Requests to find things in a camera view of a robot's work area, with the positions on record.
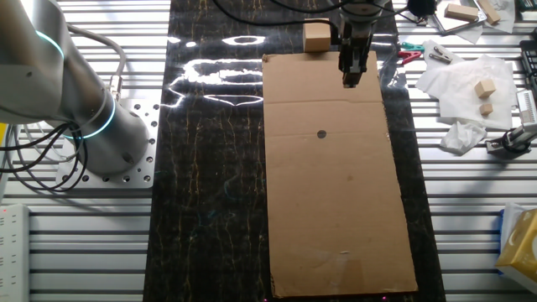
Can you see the brown cardboard sheet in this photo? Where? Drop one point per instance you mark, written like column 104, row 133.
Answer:
column 335, row 201

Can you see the rectangular wooden block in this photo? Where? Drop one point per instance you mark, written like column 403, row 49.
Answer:
column 461, row 12

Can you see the red clothespin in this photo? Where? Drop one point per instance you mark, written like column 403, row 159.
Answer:
column 409, row 55

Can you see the white pulled tissue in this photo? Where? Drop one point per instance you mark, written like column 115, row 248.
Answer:
column 509, row 222

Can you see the small wooden cube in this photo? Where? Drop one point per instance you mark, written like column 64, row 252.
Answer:
column 486, row 109

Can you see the silver metal clip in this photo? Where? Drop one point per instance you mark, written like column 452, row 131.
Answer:
column 440, row 51
column 440, row 58

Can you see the black keyboard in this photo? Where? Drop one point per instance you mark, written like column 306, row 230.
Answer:
column 530, row 63

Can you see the silver depth camera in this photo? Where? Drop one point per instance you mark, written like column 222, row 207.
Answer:
column 528, row 107

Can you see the medium wooden cube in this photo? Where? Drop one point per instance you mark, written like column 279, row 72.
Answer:
column 485, row 89

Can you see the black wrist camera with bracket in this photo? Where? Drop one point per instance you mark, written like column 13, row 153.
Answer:
column 421, row 7

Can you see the large wooden cube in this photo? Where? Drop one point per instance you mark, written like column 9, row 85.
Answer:
column 316, row 40

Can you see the black marble pattern mat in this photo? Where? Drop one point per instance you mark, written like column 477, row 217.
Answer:
column 210, row 168

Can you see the long wooden block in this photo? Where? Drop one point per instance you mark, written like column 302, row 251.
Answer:
column 490, row 11

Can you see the white paper piece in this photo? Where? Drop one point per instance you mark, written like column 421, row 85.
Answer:
column 472, row 34

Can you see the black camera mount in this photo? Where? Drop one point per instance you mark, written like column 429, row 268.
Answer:
column 503, row 147

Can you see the metal tray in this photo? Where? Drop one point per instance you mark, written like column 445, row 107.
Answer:
column 440, row 23

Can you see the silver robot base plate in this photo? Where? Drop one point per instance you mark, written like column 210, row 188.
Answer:
column 142, row 168

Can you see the yellow tissue box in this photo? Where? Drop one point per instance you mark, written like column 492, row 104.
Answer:
column 522, row 247

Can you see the large white tissue sheet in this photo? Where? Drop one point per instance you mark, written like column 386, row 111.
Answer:
column 457, row 88

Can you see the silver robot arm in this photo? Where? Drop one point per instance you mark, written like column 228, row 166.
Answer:
column 42, row 63

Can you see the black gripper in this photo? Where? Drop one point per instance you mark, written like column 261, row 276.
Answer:
column 354, row 38

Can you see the white power strip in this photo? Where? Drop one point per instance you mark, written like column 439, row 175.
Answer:
column 12, row 251

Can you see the crumpled white tissue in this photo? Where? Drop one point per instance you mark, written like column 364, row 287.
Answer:
column 461, row 136

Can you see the white tissue wad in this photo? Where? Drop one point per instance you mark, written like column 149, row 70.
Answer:
column 505, row 19

